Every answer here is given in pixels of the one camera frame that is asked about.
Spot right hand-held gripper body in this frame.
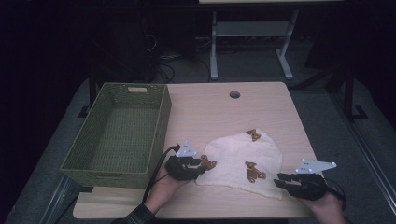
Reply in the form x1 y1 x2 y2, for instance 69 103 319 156
289 158 338 202

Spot green woven basket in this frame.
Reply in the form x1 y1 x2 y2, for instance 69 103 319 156
59 81 173 189

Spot white metal stand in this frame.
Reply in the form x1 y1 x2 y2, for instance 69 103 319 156
209 8 301 81

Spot person's left hand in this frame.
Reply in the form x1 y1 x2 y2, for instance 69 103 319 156
144 161 189 215

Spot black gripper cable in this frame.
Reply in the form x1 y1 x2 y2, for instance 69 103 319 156
141 143 182 204
322 177 347 214

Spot black stand with foot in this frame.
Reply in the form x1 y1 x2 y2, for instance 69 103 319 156
77 70 98 119
326 61 370 123

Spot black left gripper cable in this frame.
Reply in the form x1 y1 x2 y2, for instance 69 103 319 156
141 143 182 204

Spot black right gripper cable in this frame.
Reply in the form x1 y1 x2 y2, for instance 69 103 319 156
322 177 347 214

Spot aluminium rail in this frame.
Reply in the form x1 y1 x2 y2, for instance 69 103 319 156
329 91 396 217
38 174 82 224

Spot white bear-print cloth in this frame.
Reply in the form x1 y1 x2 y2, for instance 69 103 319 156
194 128 285 201

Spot black floor cables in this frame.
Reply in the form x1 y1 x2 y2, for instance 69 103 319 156
151 51 213 84

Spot person's right hand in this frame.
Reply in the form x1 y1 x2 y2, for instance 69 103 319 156
299 189 347 224

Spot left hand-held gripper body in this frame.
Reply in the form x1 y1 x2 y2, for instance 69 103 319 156
163 140 203 182

